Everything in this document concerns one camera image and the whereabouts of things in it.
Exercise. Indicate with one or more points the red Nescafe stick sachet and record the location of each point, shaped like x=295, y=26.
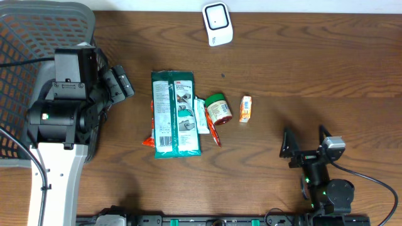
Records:
x=212, y=129

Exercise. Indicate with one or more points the green snack packet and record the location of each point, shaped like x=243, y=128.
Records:
x=175, y=125

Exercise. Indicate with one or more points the green lid jar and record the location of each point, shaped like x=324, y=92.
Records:
x=218, y=109

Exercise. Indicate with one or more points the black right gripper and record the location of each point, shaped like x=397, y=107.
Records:
x=304, y=157

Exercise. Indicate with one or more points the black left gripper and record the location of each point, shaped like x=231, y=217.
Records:
x=119, y=78

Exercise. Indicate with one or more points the grey plastic shopping basket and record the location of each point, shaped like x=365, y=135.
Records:
x=31, y=31

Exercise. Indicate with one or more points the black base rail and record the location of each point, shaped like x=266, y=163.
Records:
x=157, y=220

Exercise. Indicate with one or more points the white barcode scanner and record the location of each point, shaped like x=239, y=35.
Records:
x=217, y=24

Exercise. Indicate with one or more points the small orange carton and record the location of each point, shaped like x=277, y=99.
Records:
x=245, y=109

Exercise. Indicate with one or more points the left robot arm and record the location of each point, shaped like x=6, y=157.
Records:
x=63, y=125

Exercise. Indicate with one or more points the pale green wipes packet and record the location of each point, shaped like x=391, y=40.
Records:
x=200, y=116

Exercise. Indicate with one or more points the red snack packet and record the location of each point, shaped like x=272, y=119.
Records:
x=150, y=141

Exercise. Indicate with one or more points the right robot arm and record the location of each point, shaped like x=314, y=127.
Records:
x=331, y=198

